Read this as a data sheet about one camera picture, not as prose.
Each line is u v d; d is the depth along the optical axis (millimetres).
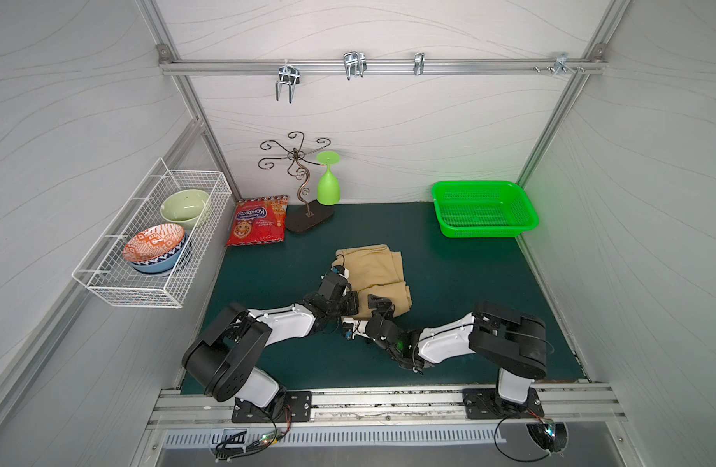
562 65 764
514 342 471
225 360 428
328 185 939
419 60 722
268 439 687
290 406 733
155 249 636
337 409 749
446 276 987
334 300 718
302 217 1131
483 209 1188
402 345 670
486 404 746
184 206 733
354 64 752
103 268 565
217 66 783
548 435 714
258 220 1100
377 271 975
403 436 703
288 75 783
